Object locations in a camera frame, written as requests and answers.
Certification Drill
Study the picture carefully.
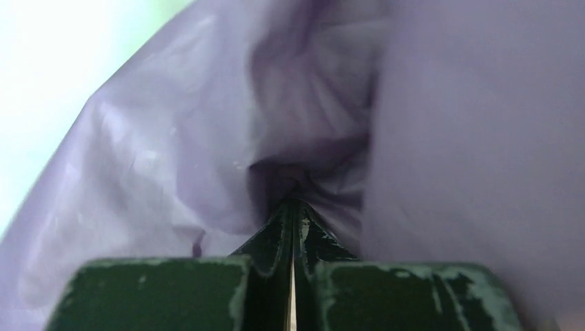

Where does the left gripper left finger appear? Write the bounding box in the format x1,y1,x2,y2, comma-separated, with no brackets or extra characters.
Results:
46,201,293,330

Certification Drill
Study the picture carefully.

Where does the purple wrapping paper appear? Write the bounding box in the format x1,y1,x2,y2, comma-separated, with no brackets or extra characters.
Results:
1,1,584,330

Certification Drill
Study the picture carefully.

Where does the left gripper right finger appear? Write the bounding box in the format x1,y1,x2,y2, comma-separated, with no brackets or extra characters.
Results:
292,201,522,331

